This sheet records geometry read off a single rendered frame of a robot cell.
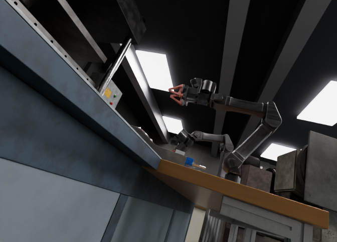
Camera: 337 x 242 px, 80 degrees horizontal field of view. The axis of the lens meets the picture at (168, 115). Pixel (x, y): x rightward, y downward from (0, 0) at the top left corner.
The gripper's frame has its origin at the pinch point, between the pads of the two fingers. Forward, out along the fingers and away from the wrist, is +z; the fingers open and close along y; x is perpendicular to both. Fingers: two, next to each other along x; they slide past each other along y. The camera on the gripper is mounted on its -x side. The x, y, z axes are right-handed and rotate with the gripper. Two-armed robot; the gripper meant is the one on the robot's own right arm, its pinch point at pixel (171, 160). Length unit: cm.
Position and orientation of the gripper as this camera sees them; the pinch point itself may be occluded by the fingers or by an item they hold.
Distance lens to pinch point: 141.4
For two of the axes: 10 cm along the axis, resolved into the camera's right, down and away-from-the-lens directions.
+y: -2.4, -4.5, -8.6
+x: 6.7, 5.6, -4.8
